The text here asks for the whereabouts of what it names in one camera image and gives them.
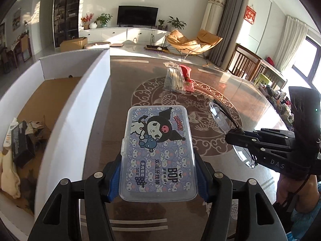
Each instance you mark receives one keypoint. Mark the large leafy potted plant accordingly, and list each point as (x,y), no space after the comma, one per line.
(176,23)

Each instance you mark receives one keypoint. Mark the white sheer curtain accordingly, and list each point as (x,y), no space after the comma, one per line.
(291,42)

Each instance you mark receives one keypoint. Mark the green plastic stool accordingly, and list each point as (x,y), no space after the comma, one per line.
(261,79)

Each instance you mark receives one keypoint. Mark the bushy green potted plant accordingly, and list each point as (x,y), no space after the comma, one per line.
(103,20)

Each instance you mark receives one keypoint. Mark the framed wall picture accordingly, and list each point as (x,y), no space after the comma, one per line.
(16,17)

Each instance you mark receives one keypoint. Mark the red wall hanging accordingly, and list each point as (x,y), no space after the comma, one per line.
(250,15)

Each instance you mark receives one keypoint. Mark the covered standing air conditioner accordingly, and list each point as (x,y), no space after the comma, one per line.
(213,12)

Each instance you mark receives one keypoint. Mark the tan lounge chair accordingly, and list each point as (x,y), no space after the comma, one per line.
(180,40)

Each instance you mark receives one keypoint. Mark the white cardboard box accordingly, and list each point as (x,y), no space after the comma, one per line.
(72,110)

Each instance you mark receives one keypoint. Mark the person's right forearm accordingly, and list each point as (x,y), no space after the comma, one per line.
(308,221)

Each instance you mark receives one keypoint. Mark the dark glass display cabinet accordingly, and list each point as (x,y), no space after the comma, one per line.
(67,10)

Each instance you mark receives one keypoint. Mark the grey curtain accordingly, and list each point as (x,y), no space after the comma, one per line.
(228,30)

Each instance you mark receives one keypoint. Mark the red cloth bag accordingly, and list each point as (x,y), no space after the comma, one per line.
(270,61)

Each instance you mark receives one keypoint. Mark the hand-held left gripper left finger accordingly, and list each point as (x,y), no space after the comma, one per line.
(114,183)

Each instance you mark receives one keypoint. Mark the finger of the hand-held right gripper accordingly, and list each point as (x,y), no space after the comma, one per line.
(263,135)
(265,150)

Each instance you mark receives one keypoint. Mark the wooden dining chair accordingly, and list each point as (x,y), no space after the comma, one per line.
(25,49)

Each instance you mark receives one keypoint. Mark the small potted plant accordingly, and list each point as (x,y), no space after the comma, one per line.
(161,23)

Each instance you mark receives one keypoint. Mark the clear glasses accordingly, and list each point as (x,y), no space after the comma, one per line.
(219,116)

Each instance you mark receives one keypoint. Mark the black box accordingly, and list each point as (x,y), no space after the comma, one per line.
(22,145)

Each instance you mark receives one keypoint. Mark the black television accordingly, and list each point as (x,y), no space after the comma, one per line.
(138,16)

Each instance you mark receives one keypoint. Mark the white round vase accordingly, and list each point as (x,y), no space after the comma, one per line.
(93,25)

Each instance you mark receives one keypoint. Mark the rhinestone bow hair clip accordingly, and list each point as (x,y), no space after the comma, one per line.
(35,126)

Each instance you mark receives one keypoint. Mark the red packet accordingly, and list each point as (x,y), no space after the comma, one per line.
(186,72)

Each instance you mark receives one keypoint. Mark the pile of assorted clutter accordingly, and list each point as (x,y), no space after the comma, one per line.
(278,103)

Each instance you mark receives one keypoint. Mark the bag of cotton swabs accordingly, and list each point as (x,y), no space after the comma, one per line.
(174,77)

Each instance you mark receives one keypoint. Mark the red flowers in pot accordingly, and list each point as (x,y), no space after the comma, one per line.
(86,20)

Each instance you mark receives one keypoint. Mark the cartoon print plastic box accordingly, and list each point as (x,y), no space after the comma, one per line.
(155,150)

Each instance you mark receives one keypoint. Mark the white TV cabinet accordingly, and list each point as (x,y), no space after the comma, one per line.
(120,34)

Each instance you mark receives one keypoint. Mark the brown cardboard box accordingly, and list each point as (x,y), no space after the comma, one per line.
(74,44)

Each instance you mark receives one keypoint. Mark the flat brown board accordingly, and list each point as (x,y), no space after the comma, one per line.
(116,45)

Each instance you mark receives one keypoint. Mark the round floor cushion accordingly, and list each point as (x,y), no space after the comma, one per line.
(97,45)

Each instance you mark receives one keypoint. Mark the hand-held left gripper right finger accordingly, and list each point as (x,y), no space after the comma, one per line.
(204,178)

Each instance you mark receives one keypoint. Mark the person's right hand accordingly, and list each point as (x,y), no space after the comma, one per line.
(308,190)

